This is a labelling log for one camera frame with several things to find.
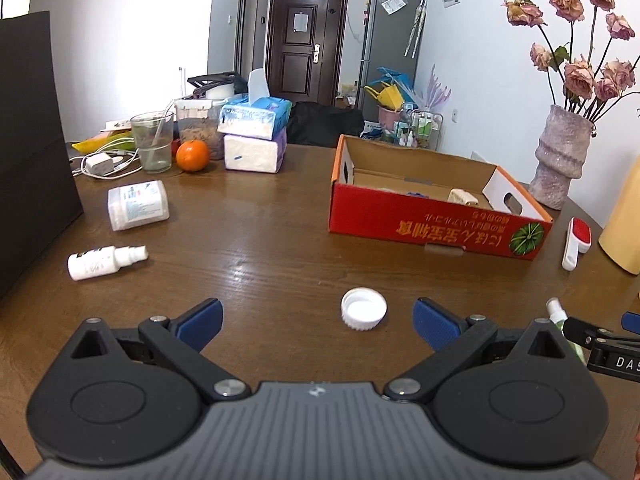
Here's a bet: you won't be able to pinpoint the white spray bottle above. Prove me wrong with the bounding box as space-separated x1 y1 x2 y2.
67 246 149 281

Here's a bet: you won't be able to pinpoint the pink textured vase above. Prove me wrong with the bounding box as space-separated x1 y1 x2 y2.
528 104 597 210

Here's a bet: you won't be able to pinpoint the clear food container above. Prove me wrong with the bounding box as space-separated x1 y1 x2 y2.
175 93 247 160

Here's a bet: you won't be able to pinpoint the white tape roll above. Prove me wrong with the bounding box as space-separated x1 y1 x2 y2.
447 188 480 207

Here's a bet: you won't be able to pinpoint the red white lint brush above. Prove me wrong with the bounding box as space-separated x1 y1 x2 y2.
562 217 592 271

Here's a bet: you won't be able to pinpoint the white bottle cap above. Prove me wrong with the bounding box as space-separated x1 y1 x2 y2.
341 287 387 332

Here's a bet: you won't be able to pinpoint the purple tissue pack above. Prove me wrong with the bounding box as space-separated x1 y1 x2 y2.
224 128 286 174

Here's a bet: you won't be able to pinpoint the dark brown door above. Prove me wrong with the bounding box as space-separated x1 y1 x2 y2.
266 0 348 106

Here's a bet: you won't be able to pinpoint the dried pink roses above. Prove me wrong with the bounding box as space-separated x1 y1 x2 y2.
502 0 639 124

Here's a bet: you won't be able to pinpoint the white power adapter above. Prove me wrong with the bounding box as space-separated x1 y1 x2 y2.
82 152 115 177

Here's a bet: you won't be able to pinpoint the black folding chair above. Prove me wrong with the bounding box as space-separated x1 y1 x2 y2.
286 102 364 148

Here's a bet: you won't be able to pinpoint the black monitor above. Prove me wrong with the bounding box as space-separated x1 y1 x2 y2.
0 11 84 295

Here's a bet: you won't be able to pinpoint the orange cardboard box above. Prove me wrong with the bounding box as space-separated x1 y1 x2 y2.
328 136 553 260

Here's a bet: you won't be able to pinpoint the grey refrigerator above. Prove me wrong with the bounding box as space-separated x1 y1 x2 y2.
356 0 422 122

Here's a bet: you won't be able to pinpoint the orange fruit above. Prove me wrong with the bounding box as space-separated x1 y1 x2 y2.
176 140 209 172

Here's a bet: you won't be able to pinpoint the clear drinking glass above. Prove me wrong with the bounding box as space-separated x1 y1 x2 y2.
130 112 174 174

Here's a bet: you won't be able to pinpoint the blue tissue pack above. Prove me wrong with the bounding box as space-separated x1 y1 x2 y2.
218 68 292 140

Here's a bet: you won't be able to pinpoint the green spray bottle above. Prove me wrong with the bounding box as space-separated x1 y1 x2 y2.
546 297 586 364

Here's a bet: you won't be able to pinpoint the wire storage rack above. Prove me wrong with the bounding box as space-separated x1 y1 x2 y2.
396 110 444 151

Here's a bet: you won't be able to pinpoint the white pill jar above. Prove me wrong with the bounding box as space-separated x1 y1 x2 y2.
107 180 169 232

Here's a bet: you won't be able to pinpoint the yellow thermos jug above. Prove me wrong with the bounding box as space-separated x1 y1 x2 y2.
599 159 640 275

